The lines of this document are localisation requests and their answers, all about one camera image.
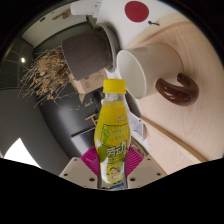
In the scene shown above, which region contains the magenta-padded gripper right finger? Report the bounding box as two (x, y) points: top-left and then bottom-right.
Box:
(123, 145), (168, 190)

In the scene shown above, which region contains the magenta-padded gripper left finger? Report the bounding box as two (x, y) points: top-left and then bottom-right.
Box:
(59, 145), (102, 190)

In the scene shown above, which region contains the long ceiling strip light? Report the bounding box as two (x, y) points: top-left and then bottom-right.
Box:
(3, 137), (42, 169)

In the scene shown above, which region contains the white plastic chair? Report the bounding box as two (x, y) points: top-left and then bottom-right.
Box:
(69, 0), (103, 17)

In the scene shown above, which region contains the grey plant saucer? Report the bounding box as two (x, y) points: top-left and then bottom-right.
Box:
(94, 22), (120, 73)

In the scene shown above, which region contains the open magazine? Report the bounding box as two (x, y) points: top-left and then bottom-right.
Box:
(128, 111), (149, 141)

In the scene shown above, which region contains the flat round red coaster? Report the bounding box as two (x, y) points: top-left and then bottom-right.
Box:
(124, 0), (150, 23)

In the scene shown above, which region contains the white mug with brown handle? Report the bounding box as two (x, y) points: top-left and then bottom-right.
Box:
(116, 43), (200, 107)

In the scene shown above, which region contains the cardboard box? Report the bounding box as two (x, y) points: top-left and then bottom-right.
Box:
(68, 68), (109, 95)

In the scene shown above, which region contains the grey pot with dried plant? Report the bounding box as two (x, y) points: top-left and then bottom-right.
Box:
(20, 23), (116, 108)

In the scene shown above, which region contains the light wooden drawing board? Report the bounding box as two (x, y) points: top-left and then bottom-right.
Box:
(125, 12), (224, 161)
(141, 118), (208, 176)

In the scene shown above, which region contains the yellow drink bottle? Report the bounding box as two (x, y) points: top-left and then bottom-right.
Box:
(93, 78), (132, 189)

